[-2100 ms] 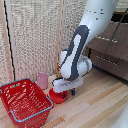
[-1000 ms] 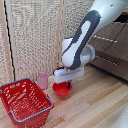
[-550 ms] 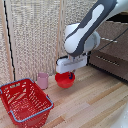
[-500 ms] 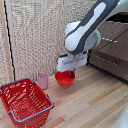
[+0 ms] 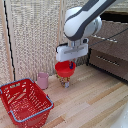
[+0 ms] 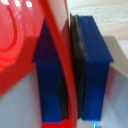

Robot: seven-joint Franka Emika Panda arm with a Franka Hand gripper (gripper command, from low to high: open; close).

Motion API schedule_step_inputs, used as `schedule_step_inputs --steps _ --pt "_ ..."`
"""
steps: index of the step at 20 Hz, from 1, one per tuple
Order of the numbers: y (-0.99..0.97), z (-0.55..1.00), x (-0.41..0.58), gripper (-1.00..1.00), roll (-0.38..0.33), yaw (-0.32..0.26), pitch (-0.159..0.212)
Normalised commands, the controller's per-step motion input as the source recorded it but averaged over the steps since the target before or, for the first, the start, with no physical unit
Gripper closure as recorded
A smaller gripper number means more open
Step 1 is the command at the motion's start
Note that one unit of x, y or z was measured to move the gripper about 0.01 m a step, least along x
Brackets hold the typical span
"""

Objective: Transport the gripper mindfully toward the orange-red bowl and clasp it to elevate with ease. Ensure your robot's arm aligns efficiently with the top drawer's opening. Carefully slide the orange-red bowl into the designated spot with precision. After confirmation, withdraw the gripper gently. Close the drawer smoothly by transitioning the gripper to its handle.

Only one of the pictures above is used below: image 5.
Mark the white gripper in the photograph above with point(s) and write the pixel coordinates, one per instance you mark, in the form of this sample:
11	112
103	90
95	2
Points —
71	51

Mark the orange-red bowl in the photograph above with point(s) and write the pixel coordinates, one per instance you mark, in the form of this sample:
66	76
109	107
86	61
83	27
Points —
63	70

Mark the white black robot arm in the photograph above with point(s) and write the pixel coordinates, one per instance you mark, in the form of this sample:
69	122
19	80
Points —
81	21

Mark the brown drawer cabinet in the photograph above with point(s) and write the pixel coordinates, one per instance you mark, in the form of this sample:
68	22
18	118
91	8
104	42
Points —
108	50

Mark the giraffe toy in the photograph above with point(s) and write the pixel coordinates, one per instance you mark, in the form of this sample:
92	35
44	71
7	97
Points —
65	82

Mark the pink cup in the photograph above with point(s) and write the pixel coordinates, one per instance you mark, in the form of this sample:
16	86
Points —
42	81

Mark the red plastic shopping basket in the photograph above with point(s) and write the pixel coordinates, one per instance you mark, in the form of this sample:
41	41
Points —
20	101

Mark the black vertical wall strip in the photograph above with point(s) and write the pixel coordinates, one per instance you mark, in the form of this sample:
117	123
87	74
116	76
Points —
9	43

